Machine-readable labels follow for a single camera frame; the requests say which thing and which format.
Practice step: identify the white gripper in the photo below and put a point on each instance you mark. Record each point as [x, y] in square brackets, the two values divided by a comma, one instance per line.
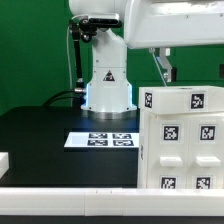
[172, 23]

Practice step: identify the small white box with marker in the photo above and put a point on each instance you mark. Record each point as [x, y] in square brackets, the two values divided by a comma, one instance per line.
[181, 99]

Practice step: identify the white cabinet body box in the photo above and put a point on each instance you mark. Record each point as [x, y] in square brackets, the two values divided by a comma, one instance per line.
[143, 143]

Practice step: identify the white cabinet door panel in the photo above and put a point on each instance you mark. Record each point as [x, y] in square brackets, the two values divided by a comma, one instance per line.
[206, 152]
[167, 152]

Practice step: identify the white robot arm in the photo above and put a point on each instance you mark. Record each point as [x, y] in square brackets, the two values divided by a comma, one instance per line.
[108, 94]

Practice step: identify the white block at left edge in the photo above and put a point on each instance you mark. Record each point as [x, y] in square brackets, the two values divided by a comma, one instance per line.
[4, 163]

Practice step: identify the black camera on stand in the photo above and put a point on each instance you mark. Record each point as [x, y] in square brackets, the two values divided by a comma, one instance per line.
[104, 20]

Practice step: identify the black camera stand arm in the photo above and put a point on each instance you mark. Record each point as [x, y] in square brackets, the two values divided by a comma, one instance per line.
[79, 50]

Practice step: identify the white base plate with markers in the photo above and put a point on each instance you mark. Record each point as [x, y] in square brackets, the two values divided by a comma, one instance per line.
[102, 140]

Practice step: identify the white front rail fence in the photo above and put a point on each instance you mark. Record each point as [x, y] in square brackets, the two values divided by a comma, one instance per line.
[110, 202]

